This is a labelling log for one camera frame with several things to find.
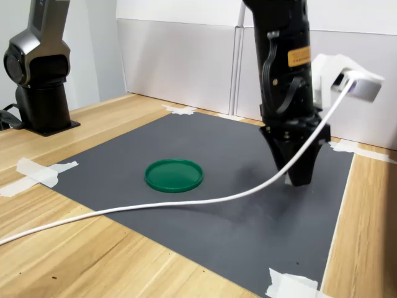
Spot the white camera cable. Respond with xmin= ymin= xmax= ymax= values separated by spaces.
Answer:
xmin=0 ymin=77 xmax=354 ymax=246

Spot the white partition panel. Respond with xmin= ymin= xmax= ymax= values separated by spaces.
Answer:
xmin=234 ymin=26 xmax=397 ymax=151
xmin=117 ymin=18 xmax=241 ymax=115

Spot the black base cable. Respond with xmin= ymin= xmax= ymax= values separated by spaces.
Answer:
xmin=0 ymin=104 xmax=25 ymax=131

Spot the round green lid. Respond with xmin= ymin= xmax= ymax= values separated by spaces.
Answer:
xmin=144 ymin=158 xmax=204 ymax=194

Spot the white tape piece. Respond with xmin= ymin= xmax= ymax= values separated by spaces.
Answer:
xmin=328 ymin=139 xmax=397 ymax=164
xmin=216 ymin=113 xmax=244 ymax=122
xmin=265 ymin=267 xmax=334 ymax=298
xmin=0 ymin=157 xmax=79 ymax=198
xmin=161 ymin=104 xmax=198 ymax=116

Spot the dark grey mat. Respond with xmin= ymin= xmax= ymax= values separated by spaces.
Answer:
xmin=51 ymin=111 xmax=355 ymax=298

